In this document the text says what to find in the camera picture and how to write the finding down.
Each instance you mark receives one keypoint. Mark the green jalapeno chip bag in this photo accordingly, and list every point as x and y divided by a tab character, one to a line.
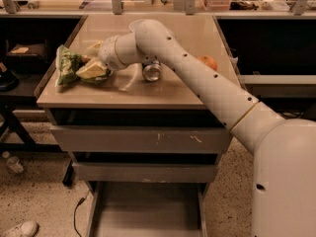
67	62

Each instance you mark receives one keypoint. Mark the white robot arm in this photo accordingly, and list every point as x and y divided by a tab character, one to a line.
284	181

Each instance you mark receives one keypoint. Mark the grey top drawer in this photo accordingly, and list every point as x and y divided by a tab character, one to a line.
79	138

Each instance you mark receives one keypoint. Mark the grey drawer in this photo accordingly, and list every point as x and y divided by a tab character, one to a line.
147	210
145	173
79	138

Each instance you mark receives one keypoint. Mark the grey drawer cabinet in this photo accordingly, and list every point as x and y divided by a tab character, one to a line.
127	100

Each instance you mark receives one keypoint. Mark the grey middle drawer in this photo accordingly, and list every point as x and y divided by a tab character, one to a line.
145	173

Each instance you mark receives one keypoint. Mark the grey bottom drawer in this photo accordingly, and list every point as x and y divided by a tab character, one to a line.
147	210

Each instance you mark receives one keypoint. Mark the white bowl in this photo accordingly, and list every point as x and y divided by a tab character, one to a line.
135	25

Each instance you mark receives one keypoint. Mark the blue soda can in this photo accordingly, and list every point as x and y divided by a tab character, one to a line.
151	71

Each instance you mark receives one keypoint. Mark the orange fruit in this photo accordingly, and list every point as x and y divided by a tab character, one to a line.
208	61

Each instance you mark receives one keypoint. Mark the clear plastic bottle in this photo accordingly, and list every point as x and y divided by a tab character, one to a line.
13	162

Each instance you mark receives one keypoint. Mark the white sneaker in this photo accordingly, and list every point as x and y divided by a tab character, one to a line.
26	229

